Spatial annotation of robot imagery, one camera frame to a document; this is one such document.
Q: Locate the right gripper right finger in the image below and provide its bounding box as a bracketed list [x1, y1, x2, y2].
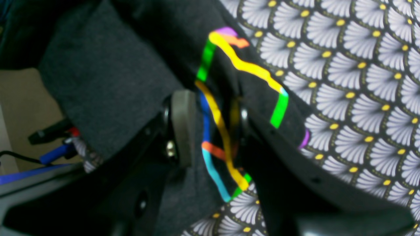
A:
[238, 105, 252, 145]

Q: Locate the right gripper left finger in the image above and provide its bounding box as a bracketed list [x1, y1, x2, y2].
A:
[163, 90, 196, 168]

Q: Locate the dark grey T-shirt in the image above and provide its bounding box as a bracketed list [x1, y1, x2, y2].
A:
[1, 0, 310, 236]

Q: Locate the red and black clamp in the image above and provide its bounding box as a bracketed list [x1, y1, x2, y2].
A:
[28, 119, 80, 145]

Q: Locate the fan-patterned table cloth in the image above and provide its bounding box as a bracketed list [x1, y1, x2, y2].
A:
[70, 0, 419, 236]

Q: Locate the blue clamp handle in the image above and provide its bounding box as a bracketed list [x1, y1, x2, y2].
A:
[39, 144, 77, 165]

